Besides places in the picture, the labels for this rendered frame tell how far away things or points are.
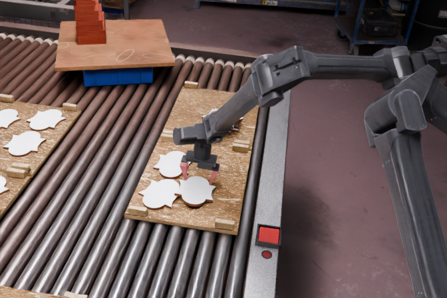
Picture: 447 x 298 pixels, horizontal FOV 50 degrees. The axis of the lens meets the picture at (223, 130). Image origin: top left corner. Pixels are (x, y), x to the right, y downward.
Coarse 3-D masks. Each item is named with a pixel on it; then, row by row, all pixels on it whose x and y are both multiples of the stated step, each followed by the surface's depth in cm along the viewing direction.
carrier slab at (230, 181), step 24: (168, 144) 176; (192, 144) 177; (192, 168) 166; (240, 168) 167; (216, 192) 156; (240, 192) 157; (168, 216) 146; (192, 216) 146; (216, 216) 147; (240, 216) 150
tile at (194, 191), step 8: (184, 184) 156; (192, 184) 156; (200, 184) 157; (208, 184) 157; (176, 192) 152; (184, 192) 152; (192, 192) 153; (200, 192) 153; (208, 192) 154; (184, 200) 149; (192, 200) 149; (200, 200) 150; (208, 200) 151
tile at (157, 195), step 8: (152, 184) 156; (160, 184) 156; (168, 184) 156; (176, 184) 157; (144, 192) 152; (152, 192) 153; (160, 192) 153; (168, 192) 153; (144, 200) 149; (152, 200) 150; (160, 200) 150; (168, 200) 150; (152, 208) 147; (160, 208) 148
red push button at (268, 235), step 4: (260, 228) 145; (264, 228) 145; (268, 228) 145; (272, 228) 145; (260, 232) 144; (264, 232) 144; (268, 232) 144; (272, 232) 144; (276, 232) 144; (260, 236) 142; (264, 236) 142; (268, 236) 143; (272, 236) 143; (276, 236) 143; (260, 240) 141; (264, 240) 141; (268, 240) 141; (272, 240) 141; (276, 240) 142
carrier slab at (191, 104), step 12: (180, 96) 205; (192, 96) 205; (204, 96) 206; (216, 96) 207; (228, 96) 207; (180, 108) 197; (192, 108) 198; (204, 108) 198; (168, 120) 189; (180, 120) 190; (192, 120) 190; (252, 120) 193; (240, 132) 185; (252, 132) 186; (216, 144) 178; (228, 144) 178; (252, 144) 179
